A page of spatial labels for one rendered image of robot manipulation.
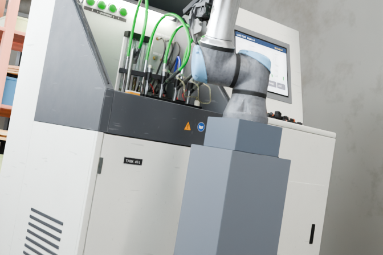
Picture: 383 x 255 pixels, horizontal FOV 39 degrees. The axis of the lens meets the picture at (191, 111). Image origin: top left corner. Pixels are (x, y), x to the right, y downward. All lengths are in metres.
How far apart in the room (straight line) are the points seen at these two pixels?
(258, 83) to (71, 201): 0.83
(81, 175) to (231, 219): 0.64
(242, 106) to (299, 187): 1.07
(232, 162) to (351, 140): 2.56
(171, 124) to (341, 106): 2.29
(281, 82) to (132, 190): 1.23
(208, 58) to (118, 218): 0.72
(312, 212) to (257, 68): 1.25
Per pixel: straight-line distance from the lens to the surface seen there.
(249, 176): 1.70
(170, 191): 2.21
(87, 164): 2.03
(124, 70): 2.57
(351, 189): 4.10
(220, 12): 1.75
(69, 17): 2.39
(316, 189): 2.86
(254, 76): 1.78
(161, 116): 2.14
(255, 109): 1.76
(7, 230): 2.62
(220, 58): 1.74
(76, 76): 2.22
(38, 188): 2.37
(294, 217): 2.77
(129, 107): 2.05
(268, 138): 1.77
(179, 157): 2.21
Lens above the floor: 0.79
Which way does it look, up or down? 4 degrees up
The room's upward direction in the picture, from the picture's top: 9 degrees clockwise
